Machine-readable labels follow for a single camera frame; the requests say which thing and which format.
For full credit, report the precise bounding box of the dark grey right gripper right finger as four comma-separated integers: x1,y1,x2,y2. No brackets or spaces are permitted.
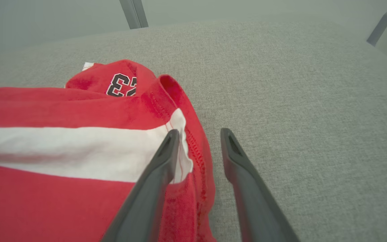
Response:
220,128,300,242

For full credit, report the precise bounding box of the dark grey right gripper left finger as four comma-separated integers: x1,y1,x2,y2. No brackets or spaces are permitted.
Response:
101,129,180,242

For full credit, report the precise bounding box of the red and white jersey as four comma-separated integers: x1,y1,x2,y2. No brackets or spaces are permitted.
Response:
0,59,216,242

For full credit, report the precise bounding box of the grey fabric sofa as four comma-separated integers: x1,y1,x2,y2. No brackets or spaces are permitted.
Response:
0,17,387,242

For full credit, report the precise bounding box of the grey metal stand post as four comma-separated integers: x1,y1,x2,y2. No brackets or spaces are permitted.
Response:
120,0,149,30
367,0,387,47

